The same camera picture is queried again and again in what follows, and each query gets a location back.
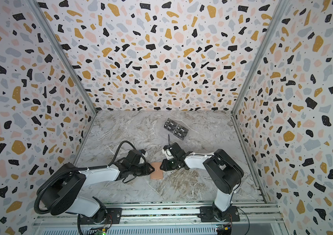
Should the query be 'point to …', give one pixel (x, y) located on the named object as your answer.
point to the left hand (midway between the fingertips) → (156, 169)
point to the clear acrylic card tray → (177, 129)
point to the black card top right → (180, 132)
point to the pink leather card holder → (157, 174)
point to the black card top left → (170, 125)
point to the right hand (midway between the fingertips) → (163, 168)
